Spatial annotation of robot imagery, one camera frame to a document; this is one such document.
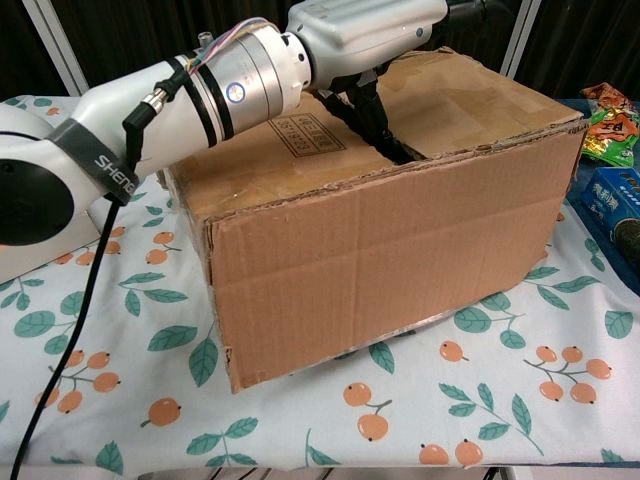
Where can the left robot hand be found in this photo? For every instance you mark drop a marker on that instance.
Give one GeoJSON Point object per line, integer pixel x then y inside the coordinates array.
{"type": "Point", "coordinates": [370, 35]}

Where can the brown cardboard shipping box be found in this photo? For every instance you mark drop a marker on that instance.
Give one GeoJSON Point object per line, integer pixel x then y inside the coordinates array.
{"type": "Point", "coordinates": [375, 250]}

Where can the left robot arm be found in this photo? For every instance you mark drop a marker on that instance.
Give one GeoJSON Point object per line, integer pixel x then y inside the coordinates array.
{"type": "Point", "coordinates": [165, 100]}

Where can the green orange snack bag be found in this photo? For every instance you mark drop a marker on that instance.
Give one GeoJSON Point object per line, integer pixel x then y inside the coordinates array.
{"type": "Point", "coordinates": [615, 135]}

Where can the blue cookie pack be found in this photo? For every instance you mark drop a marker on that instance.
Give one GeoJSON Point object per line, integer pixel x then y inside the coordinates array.
{"type": "Point", "coordinates": [615, 200]}

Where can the floral leaf-print tablecloth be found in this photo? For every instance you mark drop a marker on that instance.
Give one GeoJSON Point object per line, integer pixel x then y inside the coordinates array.
{"type": "Point", "coordinates": [150, 400]}

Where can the white slanted partition post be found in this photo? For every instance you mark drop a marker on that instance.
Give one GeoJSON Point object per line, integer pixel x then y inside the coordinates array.
{"type": "Point", "coordinates": [57, 50]}
{"type": "Point", "coordinates": [517, 35]}

